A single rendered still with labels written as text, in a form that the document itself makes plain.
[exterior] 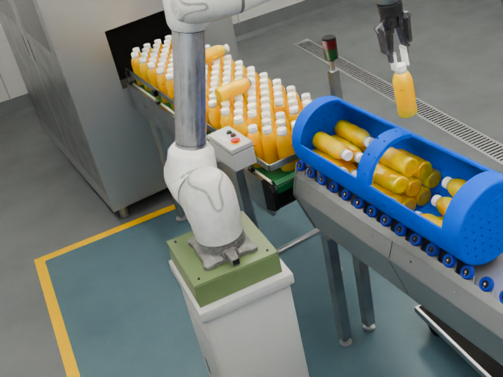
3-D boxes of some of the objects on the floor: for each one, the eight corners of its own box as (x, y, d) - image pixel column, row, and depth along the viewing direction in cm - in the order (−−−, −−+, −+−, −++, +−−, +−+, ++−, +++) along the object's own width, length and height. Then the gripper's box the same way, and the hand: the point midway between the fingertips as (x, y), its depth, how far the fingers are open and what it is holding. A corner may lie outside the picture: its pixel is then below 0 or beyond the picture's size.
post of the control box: (274, 337, 337) (233, 162, 284) (269, 333, 340) (227, 158, 287) (281, 333, 338) (241, 158, 285) (277, 329, 341) (236, 155, 288)
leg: (368, 333, 327) (353, 227, 294) (360, 328, 331) (345, 221, 298) (378, 328, 329) (364, 221, 296) (370, 322, 333) (355, 216, 300)
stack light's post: (358, 260, 373) (331, 72, 315) (353, 257, 376) (326, 70, 318) (364, 257, 374) (339, 69, 316) (359, 253, 377) (334, 67, 319)
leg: (344, 348, 322) (326, 241, 289) (337, 342, 326) (318, 235, 293) (354, 342, 324) (337, 235, 291) (346, 336, 328) (329, 230, 295)
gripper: (375, 14, 207) (388, 82, 221) (418, -9, 212) (427, 59, 225) (360, 9, 213) (373, 75, 227) (402, -14, 218) (412, 54, 231)
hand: (399, 58), depth 224 cm, fingers closed on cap, 4 cm apart
